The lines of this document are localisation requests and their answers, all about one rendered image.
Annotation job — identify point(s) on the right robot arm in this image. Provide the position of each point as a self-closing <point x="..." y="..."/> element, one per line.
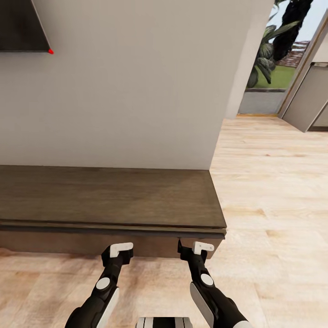
<point x="218" y="310"/>

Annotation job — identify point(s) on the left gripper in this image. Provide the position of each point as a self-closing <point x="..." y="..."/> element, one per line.
<point x="123" y="258"/>

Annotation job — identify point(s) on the wall mounted tv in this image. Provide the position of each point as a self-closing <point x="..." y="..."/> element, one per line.
<point x="21" y="29"/>

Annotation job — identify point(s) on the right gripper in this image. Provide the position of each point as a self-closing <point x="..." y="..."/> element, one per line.
<point x="188" y="255"/>

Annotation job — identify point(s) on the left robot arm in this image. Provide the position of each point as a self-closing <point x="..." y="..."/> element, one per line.
<point x="96" y="310"/>

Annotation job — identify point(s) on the cabinet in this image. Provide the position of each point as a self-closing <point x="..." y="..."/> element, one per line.
<point x="83" y="210"/>

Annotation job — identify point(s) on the fixed window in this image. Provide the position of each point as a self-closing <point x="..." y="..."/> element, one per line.
<point x="291" y="33"/>

